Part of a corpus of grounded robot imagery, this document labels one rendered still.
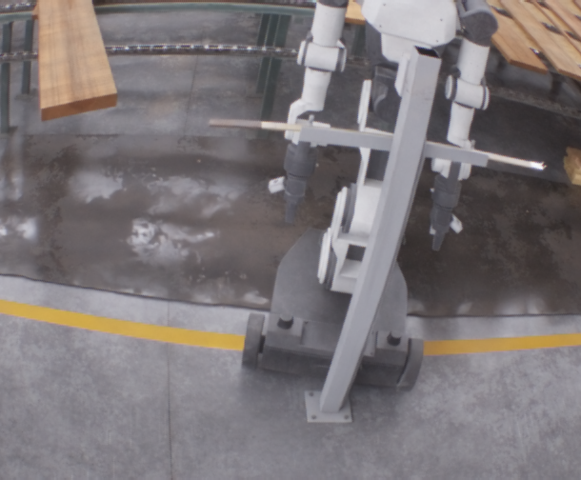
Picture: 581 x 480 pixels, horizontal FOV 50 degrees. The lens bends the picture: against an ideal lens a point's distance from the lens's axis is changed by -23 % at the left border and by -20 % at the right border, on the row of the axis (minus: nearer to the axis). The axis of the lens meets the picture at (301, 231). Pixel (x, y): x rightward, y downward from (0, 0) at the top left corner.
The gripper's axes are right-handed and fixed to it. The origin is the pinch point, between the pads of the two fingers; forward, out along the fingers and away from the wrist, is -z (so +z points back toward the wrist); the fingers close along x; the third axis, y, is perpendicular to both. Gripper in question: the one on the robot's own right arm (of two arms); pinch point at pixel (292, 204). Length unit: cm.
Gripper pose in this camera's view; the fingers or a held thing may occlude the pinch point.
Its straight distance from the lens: 229.5
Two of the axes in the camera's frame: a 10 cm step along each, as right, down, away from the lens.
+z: 1.7, -8.8, -4.5
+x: -0.7, 4.4, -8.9
